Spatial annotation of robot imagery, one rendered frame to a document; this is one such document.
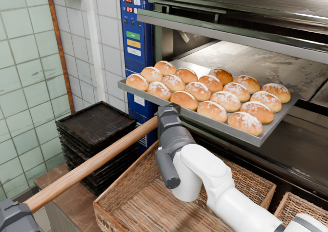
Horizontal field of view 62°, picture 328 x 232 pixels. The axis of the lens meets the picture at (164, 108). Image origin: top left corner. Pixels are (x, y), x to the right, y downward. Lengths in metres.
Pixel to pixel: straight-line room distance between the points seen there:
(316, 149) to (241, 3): 0.54
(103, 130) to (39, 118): 0.83
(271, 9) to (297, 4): 0.07
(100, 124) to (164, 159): 0.75
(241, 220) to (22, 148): 1.74
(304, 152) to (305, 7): 0.48
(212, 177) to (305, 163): 0.57
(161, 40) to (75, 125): 0.57
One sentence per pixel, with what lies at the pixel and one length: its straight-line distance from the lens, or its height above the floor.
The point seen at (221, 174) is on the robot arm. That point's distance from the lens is 0.57.
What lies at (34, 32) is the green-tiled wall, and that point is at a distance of 1.88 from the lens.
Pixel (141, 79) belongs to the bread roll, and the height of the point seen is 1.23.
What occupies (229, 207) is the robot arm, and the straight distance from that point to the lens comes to 0.56.
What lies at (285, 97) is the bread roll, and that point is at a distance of 0.97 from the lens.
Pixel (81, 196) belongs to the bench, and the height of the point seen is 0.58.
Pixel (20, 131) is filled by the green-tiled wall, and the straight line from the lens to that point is 2.03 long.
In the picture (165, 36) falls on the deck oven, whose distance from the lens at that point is 1.23.
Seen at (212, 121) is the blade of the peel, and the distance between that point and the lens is 0.80.
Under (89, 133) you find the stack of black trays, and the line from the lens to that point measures 1.29.
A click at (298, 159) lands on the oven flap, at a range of 1.08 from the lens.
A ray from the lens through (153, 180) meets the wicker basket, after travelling 1.45.
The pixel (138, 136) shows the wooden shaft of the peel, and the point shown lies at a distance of 0.73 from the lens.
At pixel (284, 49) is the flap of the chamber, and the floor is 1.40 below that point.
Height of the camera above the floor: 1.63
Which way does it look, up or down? 31 degrees down
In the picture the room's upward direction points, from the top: straight up
